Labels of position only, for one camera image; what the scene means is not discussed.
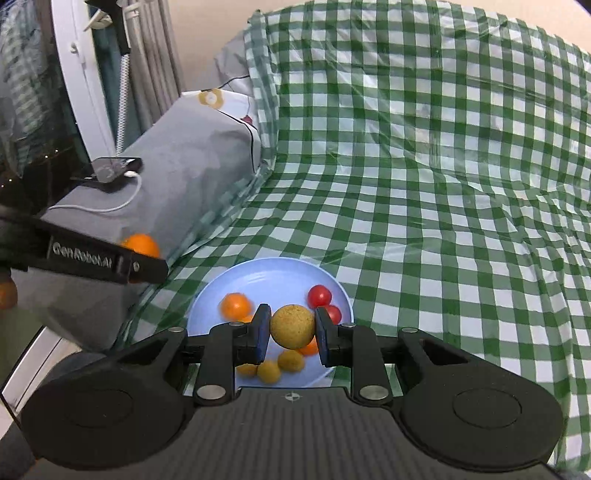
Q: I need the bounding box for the white patterned pillow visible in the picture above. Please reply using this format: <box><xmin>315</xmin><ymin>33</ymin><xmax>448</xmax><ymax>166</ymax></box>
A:
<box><xmin>180</xmin><ymin>88</ymin><xmax>257</xmax><ymax>128</ymax></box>

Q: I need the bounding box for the white charging cable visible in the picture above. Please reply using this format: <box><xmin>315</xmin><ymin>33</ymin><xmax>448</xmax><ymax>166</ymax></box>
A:
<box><xmin>48</xmin><ymin>172</ymin><xmax>143</xmax><ymax>213</ymax></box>

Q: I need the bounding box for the black smartphone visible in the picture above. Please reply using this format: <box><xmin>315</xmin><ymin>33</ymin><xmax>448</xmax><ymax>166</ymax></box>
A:
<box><xmin>69</xmin><ymin>157</ymin><xmax>143</xmax><ymax>193</ymax></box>

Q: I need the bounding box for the grey curtain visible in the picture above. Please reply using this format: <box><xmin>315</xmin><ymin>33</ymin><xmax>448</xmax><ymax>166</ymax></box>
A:
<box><xmin>124</xmin><ymin>0</ymin><xmax>186</xmax><ymax>139</ymax></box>

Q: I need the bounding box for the green checkered cloth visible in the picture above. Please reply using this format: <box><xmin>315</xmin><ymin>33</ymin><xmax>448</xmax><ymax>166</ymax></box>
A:
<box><xmin>120</xmin><ymin>0</ymin><xmax>591</xmax><ymax>468</ymax></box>

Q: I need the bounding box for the light blue plate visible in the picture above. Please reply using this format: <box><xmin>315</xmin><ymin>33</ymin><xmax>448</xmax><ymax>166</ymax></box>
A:
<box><xmin>187</xmin><ymin>257</ymin><xmax>355</xmax><ymax>388</ymax></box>

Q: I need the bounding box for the striped pole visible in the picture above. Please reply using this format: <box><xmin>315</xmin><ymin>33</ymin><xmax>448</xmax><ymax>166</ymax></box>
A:
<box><xmin>114</xmin><ymin>53</ymin><xmax>133</xmax><ymax>156</ymax></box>

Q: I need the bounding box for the black clamp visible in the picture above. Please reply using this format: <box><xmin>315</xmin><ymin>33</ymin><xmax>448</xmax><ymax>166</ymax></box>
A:
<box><xmin>85</xmin><ymin>0</ymin><xmax>131</xmax><ymax>54</ymax></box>

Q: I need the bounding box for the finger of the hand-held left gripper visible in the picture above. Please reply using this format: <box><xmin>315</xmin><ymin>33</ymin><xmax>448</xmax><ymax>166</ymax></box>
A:
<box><xmin>115</xmin><ymin>250</ymin><xmax>168</xmax><ymax>285</ymax></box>

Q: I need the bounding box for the large red tomato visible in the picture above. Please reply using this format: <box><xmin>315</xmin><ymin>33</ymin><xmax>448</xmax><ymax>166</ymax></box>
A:
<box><xmin>307</xmin><ymin>285</ymin><xmax>333</xmax><ymax>308</ymax></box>

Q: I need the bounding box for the teal curtain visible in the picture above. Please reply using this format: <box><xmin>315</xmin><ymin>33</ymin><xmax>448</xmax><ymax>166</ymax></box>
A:
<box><xmin>94</xmin><ymin>28</ymin><xmax>122</xmax><ymax>140</ymax></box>

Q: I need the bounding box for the grey pillow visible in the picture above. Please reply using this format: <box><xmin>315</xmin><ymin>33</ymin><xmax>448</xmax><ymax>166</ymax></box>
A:
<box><xmin>215</xmin><ymin>37</ymin><xmax>253</xmax><ymax>93</ymax></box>

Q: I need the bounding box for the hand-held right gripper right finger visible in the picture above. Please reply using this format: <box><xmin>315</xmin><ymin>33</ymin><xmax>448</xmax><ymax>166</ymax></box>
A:
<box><xmin>315</xmin><ymin>306</ymin><xmax>463</xmax><ymax>403</ymax></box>

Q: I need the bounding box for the white door frame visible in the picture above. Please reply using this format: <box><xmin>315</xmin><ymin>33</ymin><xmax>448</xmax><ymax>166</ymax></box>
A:
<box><xmin>51</xmin><ymin>0</ymin><xmax>116</xmax><ymax>158</ymax></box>

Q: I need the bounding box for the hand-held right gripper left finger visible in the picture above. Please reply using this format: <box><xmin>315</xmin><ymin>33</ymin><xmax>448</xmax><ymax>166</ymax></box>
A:
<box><xmin>117</xmin><ymin>303</ymin><xmax>273</xmax><ymax>407</ymax></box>

